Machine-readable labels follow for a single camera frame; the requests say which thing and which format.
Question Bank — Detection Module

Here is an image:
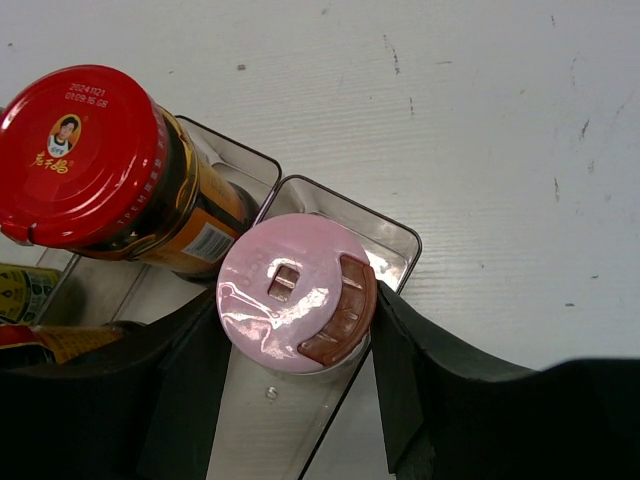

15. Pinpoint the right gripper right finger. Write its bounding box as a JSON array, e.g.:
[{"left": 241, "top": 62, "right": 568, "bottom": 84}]
[{"left": 372, "top": 285, "right": 639, "bottom": 479}]

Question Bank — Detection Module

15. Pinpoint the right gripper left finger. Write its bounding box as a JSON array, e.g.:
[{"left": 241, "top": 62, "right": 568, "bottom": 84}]
[{"left": 1, "top": 291, "right": 231, "bottom": 479}]

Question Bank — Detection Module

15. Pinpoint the red lid jar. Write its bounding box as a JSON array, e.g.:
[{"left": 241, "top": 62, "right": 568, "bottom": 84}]
[
  {"left": 1, "top": 321, "right": 146, "bottom": 370},
  {"left": 1, "top": 65, "right": 258, "bottom": 279}
]

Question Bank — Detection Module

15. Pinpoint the small yellow label bottle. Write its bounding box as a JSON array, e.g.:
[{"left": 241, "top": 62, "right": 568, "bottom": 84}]
[{"left": 0, "top": 264, "right": 62, "bottom": 325}]

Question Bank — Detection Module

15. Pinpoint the pink cap spice bottle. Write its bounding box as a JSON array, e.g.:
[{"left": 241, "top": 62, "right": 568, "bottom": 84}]
[{"left": 216, "top": 213, "right": 377, "bottom": 378}]

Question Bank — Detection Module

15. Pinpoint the clear three-slot organizer tray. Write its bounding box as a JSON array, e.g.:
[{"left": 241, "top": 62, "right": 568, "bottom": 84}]
[{"left": 1, "top": 117, "right": 421, "bottom": 479}]

